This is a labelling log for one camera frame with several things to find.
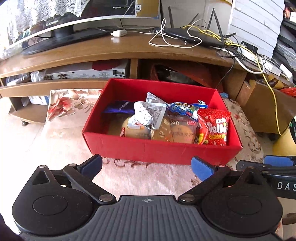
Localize gold brown snack packet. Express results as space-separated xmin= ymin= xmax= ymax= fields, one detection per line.
xmin=151 ymin=116 xmax=174 ymax=143

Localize flat screen television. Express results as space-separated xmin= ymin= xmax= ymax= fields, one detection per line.
xmin=6 ymin=0 xmax=163 ymax=56

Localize yellow cable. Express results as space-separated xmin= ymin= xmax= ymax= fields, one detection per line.
xmin=182 ymin=24 xmax=287 ymax=137

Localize bread bun clear packet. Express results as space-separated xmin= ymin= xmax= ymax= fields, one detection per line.
xmin=119 ymin=116 xmax=151 ymax=140

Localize red cardboard box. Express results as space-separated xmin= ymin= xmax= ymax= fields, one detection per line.
xmin=82 ymin=79 xmax=242 ymax=165

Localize white printed snack packet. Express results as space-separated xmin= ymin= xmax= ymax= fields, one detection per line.
xmin=127 ymin=92 xmax=168 ymax=130

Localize silver media player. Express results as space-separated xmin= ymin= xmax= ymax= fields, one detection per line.
xmin=44 ymin=59 xmax=130 ymax=80

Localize red Trolli gummy bag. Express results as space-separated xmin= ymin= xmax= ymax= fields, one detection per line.
xmin=198 ymin=108 xmax=231 ymax=146

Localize dark blue snack bag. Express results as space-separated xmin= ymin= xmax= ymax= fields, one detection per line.
xmin=103 ymin=101 xmax=135 ymax=115

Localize yellow round bin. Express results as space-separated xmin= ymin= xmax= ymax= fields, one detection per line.
xmin=273 ymin=117 xmax=296 ymax=156

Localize floral table cloth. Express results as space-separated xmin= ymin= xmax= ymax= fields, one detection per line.
xmin=42 ymin=89 xmax=264 ymax=197

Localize white power strip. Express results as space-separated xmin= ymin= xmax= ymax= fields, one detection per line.
xmin=232 ymin=44 xmax=293 ymax=84

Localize black wifi router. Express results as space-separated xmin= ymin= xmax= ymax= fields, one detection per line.
xmin=163 ymin=8 xmax=225 ymax=48

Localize wooden TV stand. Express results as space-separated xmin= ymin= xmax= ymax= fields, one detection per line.
xmin=0 ymin=31 xmax=278 ymax=125

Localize round orange pastry packet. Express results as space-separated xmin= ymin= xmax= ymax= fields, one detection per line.
xmin=170 ymin=115 xmax=198 ymax=144

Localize black cable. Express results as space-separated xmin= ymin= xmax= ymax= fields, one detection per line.
xmin=215 ymin=45 xmax=243 ymax=90

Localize white power adapter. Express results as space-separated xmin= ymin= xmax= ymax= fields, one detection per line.
xmin=111 ymin=29 xmax=127 ymax=38

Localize blue colourful snack bag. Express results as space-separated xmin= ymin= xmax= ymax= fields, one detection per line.
xmin=166 ymin=100 xmax=208 ymax=121

